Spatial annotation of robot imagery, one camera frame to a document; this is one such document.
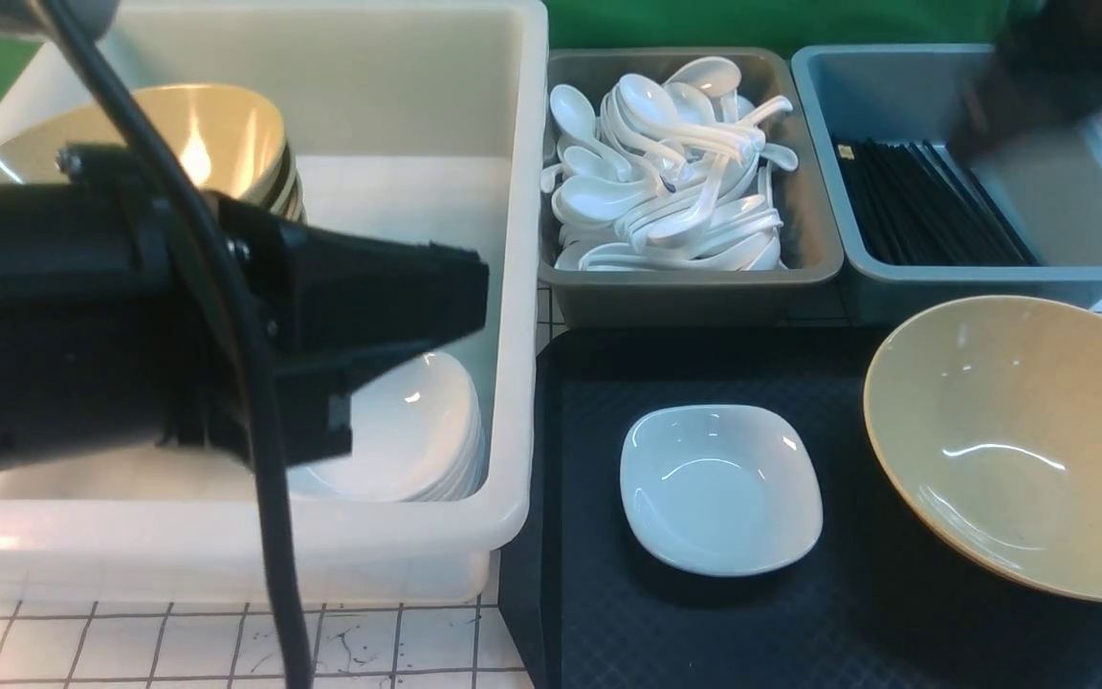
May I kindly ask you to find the large white plastic tub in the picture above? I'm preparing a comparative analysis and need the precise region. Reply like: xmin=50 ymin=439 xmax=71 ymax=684
xmin=0 ymin=1 xmax=548 ymax=606

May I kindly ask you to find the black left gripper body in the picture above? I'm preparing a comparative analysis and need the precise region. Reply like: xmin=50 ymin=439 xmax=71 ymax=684
xmin=57 ymin=144 xmax=490 ymax=469

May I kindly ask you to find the green backdrop cloth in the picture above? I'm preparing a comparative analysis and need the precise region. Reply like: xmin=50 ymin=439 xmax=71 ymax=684
xmin=0 ymin=1 xmax=1040 ymax=99

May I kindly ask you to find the large beige noodle bowl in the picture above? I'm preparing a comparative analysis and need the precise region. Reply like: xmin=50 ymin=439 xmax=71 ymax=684
xmin=863 ymin=297 xmax=1102 ymax=602

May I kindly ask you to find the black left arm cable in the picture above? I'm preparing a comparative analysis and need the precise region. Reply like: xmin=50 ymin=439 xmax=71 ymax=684
xmin=34 ymin=0 xmax=315 ymax=689

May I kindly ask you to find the bundle of black chopsticks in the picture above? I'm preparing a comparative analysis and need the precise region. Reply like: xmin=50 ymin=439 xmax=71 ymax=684
xmin=832 ymin=139 xmax=1041 ymax=267

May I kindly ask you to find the black textured serving tray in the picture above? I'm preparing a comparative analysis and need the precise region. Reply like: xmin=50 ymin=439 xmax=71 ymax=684
xmin=498 ymin=327 xmax=1102 ymax=688

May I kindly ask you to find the stack of beige noodle bowls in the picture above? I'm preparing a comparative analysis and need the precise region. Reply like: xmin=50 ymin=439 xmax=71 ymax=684
xmin=0 ymin=84 xmax=306 ymax=220

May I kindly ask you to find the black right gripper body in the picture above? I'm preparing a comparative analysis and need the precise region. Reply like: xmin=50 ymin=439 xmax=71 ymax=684
xmin=946 ymin=1 xmax=1102 ymax=163

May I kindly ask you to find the small white square dish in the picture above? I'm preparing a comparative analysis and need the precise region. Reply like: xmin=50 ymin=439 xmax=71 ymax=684
xmin=618 ymin=403 xmax=824 ymax=577

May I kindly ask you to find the blue plastic chopstick bin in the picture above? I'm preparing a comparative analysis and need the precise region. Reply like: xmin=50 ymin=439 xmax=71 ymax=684
xmin=791 ymin=43 xmax=1102 ymax=325

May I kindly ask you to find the stack of white square dishes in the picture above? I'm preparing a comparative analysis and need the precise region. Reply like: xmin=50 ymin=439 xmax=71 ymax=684
xmin=288 ymin=349 xmax=486 ymax=502

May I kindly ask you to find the pile of white soup spoons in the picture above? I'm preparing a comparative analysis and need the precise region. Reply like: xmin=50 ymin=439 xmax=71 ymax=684
xmin=540 ymin=56 xmax=800 ymax=274

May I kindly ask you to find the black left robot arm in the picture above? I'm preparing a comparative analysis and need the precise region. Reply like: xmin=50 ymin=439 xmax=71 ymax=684
xmin=0 ymin=84 xmax=490 ymax=471

